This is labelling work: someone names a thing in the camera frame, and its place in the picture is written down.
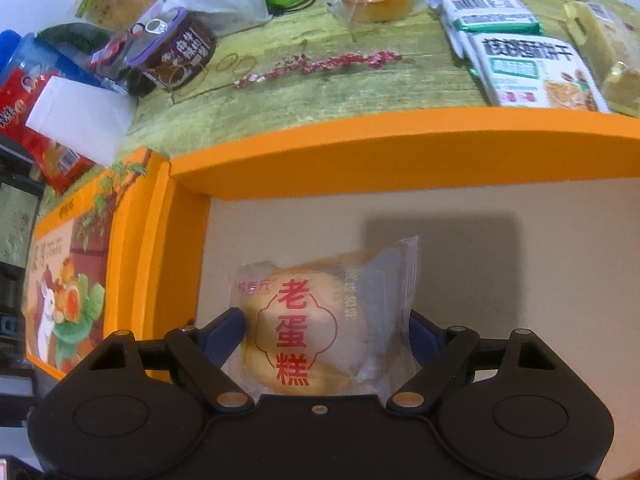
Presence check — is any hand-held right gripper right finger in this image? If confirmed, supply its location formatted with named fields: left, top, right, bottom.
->
left=386, top=309, right=571, bottom=410

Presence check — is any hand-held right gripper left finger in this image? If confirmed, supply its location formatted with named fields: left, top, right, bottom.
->
left=67, top=307, right=254, bottom=411

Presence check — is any orange printed box lid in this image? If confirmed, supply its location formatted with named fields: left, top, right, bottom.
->
left=25, top=147, right=167, bottom=381

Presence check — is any orange cardboard box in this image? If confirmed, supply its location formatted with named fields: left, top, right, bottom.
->
left=107, top=110, right=640, bottom=383

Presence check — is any white green biscuit packet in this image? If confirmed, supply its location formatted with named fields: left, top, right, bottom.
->
left=440, top=0, right=545, bottom=41
left=462, top=32, right=612, bottom=115

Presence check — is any yellow cracker packet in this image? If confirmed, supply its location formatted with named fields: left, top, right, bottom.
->
left=564, top=0, right=633, bottom=78
left=600, top=62, right=640, bottom=117

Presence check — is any white paper cup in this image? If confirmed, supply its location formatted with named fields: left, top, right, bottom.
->
left=25, top=76, right=138, bottom=167

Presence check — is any dark can with purple lid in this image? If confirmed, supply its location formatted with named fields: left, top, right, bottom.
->
left=125, top=7, right=218, bottom=92

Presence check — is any red snack bag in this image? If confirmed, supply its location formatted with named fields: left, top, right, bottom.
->
left=0, top=67, right=98, bottom=196

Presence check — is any dark jar with red lid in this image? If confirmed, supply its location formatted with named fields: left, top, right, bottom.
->
left=90, top=30, right=151, bottom=97

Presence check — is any dark green pouch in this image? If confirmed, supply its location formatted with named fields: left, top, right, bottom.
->
left=37, top=24, right=113, bottom=53

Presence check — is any blue water bottle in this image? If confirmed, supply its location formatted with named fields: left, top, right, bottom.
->
left=0, top=30, right=101, bottom=91

